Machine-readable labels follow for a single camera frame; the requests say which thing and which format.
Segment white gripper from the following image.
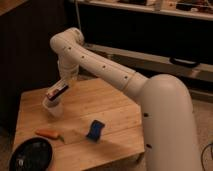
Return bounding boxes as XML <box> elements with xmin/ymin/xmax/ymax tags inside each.
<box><xmin>46</xmin><ymin>66</ymin><xmax>79</xmax><ymax>100</ymax></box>

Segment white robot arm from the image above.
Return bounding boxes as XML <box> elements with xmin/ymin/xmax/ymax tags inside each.
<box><xmin>50</xmin><ymin>27</ymin><xmax>202</xmax><ymax>171</ymax></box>

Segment white ceramic cup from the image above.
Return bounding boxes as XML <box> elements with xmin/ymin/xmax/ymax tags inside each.
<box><xmin>42</xmin><ymin>97</ymin><xmax>63</xmax><ymax>118</ymax></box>

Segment orange carrot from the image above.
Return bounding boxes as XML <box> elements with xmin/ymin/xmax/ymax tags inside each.
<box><xmin>35</xmin><ymin>129</ymin><xmax>64</xmax><ymax>141</ymax></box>

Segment blue sponge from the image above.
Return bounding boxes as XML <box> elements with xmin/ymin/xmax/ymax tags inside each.
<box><xmin>86</xmin><ymin>120</ymin><xmax>105</xmax><ymax>142</ymax></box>

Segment wooden table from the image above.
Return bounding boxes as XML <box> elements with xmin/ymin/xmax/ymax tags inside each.
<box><xmin>13</xmin><ymin>79</ymin><xmax>144</xmax><ymax>171</ymax></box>

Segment black round plate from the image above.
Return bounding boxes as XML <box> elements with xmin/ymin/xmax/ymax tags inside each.
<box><xmin>9</xmin><ymin>137</ymin><xmax>53</xmax><ymax>171</ymax></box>

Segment long grey case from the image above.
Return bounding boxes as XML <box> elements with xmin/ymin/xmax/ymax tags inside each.
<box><xmin>84</xmin><ymin>43</ymin><xmax>213</xmax><ymax>82</ymax></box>

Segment metal pole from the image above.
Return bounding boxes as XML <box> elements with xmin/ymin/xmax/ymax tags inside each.
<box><xmin>74</xmin><ymin>0</ymin><xmax>82</xmax><ymax>31</ymax></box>

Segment cluttered shelf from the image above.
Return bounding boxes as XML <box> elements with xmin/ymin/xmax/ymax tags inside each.
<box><xmin>70</xmin><ymin>0</ymin><xmax>213</xmax><ymax>21</ymax></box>

